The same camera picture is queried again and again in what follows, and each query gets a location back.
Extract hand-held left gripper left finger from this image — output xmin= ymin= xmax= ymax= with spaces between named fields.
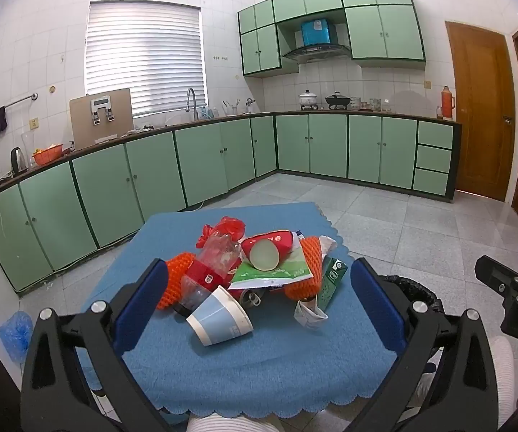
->
xmin=20 ymin=257 xmax=172 ymax=432

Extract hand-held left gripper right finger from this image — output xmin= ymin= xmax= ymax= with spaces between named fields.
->
xmin=350 ymin=257 xmax=500 ymax=432

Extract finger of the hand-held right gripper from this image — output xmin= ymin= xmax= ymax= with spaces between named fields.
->
xmin=474 ymin=255 xmax=518 ymax=300

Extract orange foam fruit net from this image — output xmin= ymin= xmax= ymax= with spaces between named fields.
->
xmin=283 ymin=235 xmax=325 ymax=301
xmin=155 ymin=252 xmax=197 ymax=310

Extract black trash bin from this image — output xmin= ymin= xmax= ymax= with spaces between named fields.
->
xmin=378 ymin=274 xmax=444 ymax=352

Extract green drink carton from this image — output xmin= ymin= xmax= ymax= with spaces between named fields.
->
xmin=317 ymin=256 xmax=349 ymax=312

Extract white wrapper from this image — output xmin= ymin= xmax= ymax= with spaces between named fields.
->
xmin=294 ymin=299 xmax=329 ymax=330

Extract blue paper cup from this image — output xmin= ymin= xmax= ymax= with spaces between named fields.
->
xmin=186 ymin=285 xmax=254 ymax=347

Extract clear plastic bottle red label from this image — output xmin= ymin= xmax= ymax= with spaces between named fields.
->
xmin=173 ymin=230 xmax=242 ymax=316

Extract green white snack packet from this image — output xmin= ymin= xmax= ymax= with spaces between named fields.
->
xmin=227 ymin=247 xmax=316 ymax=289

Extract red plastic bag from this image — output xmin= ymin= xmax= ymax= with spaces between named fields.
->
xmin=196 ymin=217 xmax=246 ymax=249

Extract red drink can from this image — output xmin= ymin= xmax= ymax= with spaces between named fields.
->
xmin=240 ymin=230 xmax=296 ymax=271

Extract green base cabinets with counter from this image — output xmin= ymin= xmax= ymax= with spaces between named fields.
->
xmin=0 ymin=112 xmax=463 ymax=295

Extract blue tablecloth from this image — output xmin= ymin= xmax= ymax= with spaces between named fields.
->
xmin=77 ymin=202 xmax=404 ymax=419

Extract blue plastic bag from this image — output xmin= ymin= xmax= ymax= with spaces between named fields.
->
xmin=0 ymin=310 xmax=34 ymax=363

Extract orange thermos flask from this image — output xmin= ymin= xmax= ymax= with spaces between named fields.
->
xmin=441 ymin=85 xmax=455 ymax=120

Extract orange plastic basket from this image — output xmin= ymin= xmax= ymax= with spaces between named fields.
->
xmin=32 ymin=144 xmax=64 ymax=166

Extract brown board with scale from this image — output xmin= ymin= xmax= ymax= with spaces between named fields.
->
xmin=69 ymin=89 xmax=133 ymax=149

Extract steel electric kettle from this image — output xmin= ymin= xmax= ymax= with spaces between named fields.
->
xmin=10 ymin=147 xmax=28 ymax=174

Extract clear plastic jug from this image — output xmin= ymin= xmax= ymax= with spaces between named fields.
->
xmin=21 ymin=131 xmax=36 ymax=163

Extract metal faucet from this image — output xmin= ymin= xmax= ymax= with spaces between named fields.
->
xmin=186 ymin=87 xmax=200 ymax=121

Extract metal towel bar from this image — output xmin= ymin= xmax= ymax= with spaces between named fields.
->
xmin=0 ymin=93 xmax=38 ymax=120

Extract white window blind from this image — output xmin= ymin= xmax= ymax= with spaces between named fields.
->
xmin=85 ymin=1 xmax=208 ymax=118

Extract range hood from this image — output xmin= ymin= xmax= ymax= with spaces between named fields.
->
xmin=282 ymin=42 xmax=352 ymax=64

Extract blue box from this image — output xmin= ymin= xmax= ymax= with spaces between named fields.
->
xmin=301 ymin=19 xmax=337 ymax=48

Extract green wall cabinets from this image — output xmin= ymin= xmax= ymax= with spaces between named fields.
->
xmin=237 ymin=0 xmax=426 ymax=78

